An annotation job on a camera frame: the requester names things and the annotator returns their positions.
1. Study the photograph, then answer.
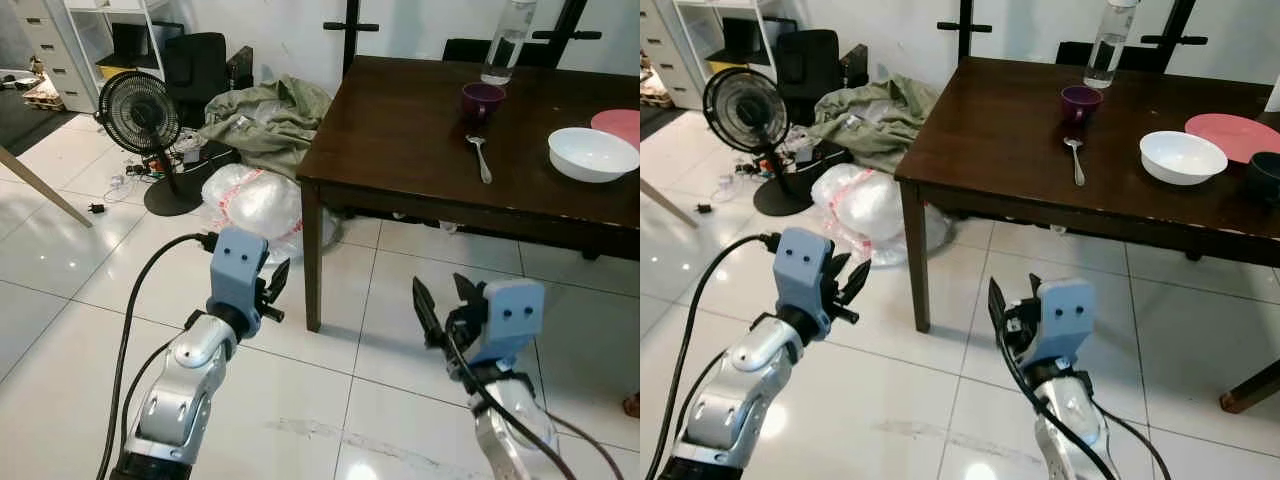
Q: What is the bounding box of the black upright stand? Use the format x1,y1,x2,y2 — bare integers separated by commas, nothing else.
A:
936,0,993,67
322,0,380,77

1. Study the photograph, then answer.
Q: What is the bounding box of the light wooden slanted leg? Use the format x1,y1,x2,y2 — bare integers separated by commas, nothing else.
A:
0,144,94,229
640,177,702,230

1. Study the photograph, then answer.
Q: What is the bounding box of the grey-blue left wrist camera mount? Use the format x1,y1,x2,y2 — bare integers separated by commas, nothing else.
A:
773,227,837,337
208,227,270,313

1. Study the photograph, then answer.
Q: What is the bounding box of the dark grey cup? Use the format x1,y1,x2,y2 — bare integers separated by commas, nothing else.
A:
1246,151,1280,207

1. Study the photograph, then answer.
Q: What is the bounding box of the dark brown wooden table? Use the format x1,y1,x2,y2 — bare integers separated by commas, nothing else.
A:
894,56,1280,335
296,55,641,334

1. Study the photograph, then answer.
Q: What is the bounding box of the white bowl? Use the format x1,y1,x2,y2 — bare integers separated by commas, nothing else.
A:
1139,130,1230,187
547,126,641,185

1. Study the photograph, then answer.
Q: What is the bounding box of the clear plastic water bottle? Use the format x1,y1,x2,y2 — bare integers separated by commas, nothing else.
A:
1083,0,1142,90
480,0,539,87

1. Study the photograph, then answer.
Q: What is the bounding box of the white drawer cabinet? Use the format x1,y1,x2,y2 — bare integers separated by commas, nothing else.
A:
640,0,703,112
8,0,98,114

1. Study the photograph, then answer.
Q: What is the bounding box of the black standing fan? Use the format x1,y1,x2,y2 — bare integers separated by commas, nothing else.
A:
701,66,814,218
96,69,207,218

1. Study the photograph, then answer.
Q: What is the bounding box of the white shelf rack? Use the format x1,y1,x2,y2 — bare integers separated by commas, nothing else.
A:
64,0,187,83
671,0,793,83

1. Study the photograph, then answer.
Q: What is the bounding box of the grey-blue wrist camera mount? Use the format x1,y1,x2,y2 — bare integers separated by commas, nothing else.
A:
773,227,837,337
468,279,547,367
1035,278,1099,367
208,227,270,313

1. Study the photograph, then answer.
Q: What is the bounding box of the black office chair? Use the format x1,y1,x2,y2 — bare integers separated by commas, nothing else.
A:
162,31,255,127
774,29,870,127

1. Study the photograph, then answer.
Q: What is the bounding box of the metal spoon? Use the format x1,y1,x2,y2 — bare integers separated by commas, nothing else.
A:
1062,137,1089,188
465,135,494,185

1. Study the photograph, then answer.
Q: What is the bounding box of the black chair backrest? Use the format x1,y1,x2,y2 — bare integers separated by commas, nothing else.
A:
442,37,547,70

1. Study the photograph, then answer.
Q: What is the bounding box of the grey-blue right wrist camera mount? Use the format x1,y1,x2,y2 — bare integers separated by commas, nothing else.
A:
468,279,547,367
1035,278,1099,367

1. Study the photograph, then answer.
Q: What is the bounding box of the clear plastic bag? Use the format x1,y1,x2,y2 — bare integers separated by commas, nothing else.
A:
199,162,343,267
811,162,953,267

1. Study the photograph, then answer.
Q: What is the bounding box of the pink plate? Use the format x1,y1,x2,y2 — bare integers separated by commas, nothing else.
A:
589,108,641,151
1184,112,1280,165

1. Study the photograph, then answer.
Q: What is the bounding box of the purple cup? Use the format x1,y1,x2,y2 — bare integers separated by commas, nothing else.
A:
460,82,508,124
1060,84,1105,127

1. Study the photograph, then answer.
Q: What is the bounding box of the green crumpled cloth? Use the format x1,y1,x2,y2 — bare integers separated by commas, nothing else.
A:
198,74,334,182
806,74,943,177

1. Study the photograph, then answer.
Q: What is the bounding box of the black slanted stand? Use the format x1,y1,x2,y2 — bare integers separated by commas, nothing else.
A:
1139,0,1213,72
529,0,603,70

